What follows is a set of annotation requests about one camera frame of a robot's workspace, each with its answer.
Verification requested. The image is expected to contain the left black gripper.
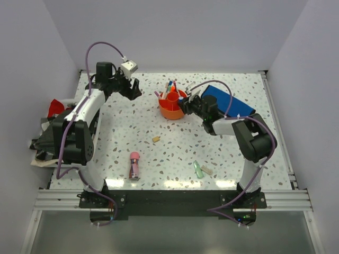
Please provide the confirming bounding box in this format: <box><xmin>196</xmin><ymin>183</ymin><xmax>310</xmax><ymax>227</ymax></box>
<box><xmin>109</xmin><ymin>68</ymin><xmax>142</xmax><ymax>101</ymax></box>

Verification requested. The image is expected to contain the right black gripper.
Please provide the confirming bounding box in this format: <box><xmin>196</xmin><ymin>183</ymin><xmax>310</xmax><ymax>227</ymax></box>
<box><xmin>177</xmin><ymin>94</ymin><xmax>208</xmax><ymax>121</ymax></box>

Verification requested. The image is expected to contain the orange round organizer container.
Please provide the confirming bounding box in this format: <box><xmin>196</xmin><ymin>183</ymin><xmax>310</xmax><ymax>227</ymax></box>
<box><xmin>158</xmin><ymin>90</ymin><xmax>187</xmax><ymax>120</ymax></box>

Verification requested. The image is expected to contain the small tan eraser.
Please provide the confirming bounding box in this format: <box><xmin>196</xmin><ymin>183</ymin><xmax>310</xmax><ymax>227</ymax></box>
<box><xmin>152</xmin><ymin>136</ymin><xmax>160</xmax><ymax>142</ymax></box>

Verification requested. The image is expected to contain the blue capped white marker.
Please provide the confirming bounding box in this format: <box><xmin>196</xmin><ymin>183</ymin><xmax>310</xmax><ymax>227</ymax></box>
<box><xmin>167</xmin><ymin>80</ymin><xmax>173</xmax><ymax>92</ymax></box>

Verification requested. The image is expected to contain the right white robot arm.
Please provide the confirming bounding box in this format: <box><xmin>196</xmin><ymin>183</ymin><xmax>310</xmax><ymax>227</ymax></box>
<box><xmin>178</xmin><ymin>95</ymin><xmax>278</xmax><ymax>208</ymax></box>

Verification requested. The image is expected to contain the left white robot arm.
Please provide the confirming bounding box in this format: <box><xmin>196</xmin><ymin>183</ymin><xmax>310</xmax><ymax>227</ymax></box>
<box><xmin>52</xmin><ymin>60</ymin><xmax>142</xmax><ymax>207</ymax></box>

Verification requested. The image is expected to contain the blue black pencil pouch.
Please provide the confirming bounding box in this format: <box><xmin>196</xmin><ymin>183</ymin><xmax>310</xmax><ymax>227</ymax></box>
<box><xmin>200</xmin><ymin>84</ymin><xmax>256</xmax><ymax>119</ymax></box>

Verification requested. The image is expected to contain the beige rectangular eraser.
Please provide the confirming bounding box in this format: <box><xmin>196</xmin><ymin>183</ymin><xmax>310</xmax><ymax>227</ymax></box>
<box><xmin>201</xmin><ymin>165</ymin><xmax>213</xmax><ymax>175</ymax></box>

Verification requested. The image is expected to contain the green correction tape pen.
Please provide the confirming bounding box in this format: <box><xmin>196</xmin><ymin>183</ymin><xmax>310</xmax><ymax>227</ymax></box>
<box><xmin>193</xmin><ymin>160</ymin><xmax>204</xmax><ymax>179</ymax></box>

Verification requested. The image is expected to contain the pink capped glitter tube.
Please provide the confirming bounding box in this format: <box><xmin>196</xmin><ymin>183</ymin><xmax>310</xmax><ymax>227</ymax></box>
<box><xmin>129</xmin><ymin>152</ymin><xmax>140</xmax><ymax>180</ymax></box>

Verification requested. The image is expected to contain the pile of folded cloths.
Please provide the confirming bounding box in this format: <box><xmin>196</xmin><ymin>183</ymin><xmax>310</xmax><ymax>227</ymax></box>
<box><xmin>28</xmin><ymin>98</ymin><xmax>99</xmax><ymax>168</ymax></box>

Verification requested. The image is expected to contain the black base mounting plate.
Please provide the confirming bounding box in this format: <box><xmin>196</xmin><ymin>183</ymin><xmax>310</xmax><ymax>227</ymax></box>
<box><xmin>78</xmin><ymin>189</ymin><xmax>267</xmax><ymax>221</ymax></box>

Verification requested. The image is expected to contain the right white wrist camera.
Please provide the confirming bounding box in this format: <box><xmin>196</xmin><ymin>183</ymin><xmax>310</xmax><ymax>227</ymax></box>
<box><xmin>185</xmin><ymin>83</ymin><xmax>200</xmax><ymax>97</ymax></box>

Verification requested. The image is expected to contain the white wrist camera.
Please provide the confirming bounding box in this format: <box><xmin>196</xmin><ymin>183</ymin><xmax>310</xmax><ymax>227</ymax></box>
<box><xmin>185</xmin><ymin>83</ymin><xmax>200</xmax><ymax>97</ymax></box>
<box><xmin>121</xmin><ymin>60</ymin><xmax>138</xmax><ymax>80</ymax></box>

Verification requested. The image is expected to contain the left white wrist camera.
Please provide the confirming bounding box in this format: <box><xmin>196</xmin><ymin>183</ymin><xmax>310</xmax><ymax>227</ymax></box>
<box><xmin>121</xmin><ymin>60</ymin><xmax>138</xmax><ymax>80</ymax></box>

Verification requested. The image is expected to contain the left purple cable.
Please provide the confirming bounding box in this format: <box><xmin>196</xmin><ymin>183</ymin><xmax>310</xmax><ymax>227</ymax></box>
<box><xmin>56</xmin><ymin>41</ymin><xmax>128</xmax><ymax>227</ymax></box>

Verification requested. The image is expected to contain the purple cable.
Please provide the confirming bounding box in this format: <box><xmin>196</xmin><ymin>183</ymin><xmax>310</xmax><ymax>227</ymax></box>
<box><xmin>56</xmin><ymin>41</ymin><xmax>128</xmax><ymax>227</ymax></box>
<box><xmin>190</xmin><ymin>80</ymin><xmax>278</xmax><ymax>227</ymax></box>

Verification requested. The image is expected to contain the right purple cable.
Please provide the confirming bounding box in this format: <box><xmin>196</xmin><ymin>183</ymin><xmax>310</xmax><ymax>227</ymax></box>
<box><xmin>190</xmin><ymin>80</ymin><xmax>278</xmax><ymax>227</ymax></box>

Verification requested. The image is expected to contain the aluminium frame rail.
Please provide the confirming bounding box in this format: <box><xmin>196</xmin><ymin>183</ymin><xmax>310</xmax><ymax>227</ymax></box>
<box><xmin>33</xmin><ymin>188</ymin><xmax>88</xmax><ymax>211</ymax></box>

